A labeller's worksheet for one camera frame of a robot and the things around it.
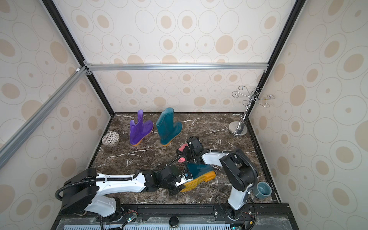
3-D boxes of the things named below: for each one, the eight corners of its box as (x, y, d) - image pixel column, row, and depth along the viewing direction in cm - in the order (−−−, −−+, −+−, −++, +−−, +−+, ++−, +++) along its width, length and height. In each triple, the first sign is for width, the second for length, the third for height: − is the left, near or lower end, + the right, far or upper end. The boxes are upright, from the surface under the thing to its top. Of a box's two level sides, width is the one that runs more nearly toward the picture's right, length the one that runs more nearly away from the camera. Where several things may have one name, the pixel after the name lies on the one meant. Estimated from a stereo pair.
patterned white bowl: (103, 145, 102) (100, 141, 98) (107, 136, 107) (104, 131, 103) (118, 145, 102) (115, 141, 98) (121, 136, 107) (119, 132, 103)
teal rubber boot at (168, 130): (158, 146, 102) (151, 122, 81) (174, 128, 113) (171, 102, 92) (165, 150, 100) (160, 126, 80) (180, 131, 111) (179, 105, 91)
